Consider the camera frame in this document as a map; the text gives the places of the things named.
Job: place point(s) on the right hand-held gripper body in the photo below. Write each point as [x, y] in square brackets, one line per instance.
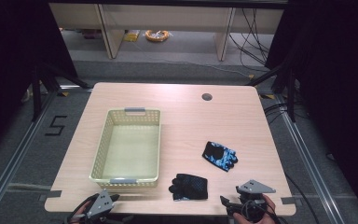
[254, 187]

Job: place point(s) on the pale yellow plastic basket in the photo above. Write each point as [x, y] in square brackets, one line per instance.
[130, 149]

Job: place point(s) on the dark curtain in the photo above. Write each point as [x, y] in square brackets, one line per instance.
[338, 77]
[9, 62]

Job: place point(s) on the beige wooden desk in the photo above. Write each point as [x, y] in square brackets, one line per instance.
[167, 17]

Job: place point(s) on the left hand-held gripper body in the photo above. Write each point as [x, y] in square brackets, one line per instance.
[101, 203]

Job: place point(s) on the yellow and black tape piece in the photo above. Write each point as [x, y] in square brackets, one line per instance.
[268, 96]
[64, 93]

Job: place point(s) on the aluminium floor rail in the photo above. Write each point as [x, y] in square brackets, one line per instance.
[307, 165]
[15, 158]

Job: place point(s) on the grey tape piece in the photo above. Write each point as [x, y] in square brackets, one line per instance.
[289, 200]
[54, 193]

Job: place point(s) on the black and blue fingerless glove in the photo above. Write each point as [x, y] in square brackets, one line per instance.
[189, 186]
[224, 157]

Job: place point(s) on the person's right hand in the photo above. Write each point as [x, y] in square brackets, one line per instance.
[269, 214]

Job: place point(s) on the person's left hand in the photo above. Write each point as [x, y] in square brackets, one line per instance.
[78, 214]

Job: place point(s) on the dark purple packet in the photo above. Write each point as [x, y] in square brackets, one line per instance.
[91, 33]

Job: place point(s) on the black metal frame stand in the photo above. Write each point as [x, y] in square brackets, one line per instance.
[291, 93]
[36, 93]

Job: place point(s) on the yellow packet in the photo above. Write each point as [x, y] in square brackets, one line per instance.
[132, 35]

